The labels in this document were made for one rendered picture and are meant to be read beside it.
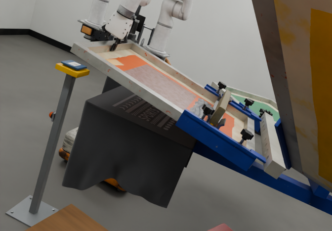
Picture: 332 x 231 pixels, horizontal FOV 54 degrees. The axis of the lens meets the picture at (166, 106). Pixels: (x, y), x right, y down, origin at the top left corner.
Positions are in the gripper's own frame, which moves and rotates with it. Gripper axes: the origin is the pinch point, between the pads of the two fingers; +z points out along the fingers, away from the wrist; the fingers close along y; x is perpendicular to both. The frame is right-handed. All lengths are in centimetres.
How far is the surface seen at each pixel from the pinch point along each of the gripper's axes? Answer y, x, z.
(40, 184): 3, -10, 96
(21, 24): 289, -356, 150
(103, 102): -15.0, 16.1, 18.5
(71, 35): 208, -379, 125
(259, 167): -86, 3, 9
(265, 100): -91, -132, 3
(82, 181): -25, 20, 54
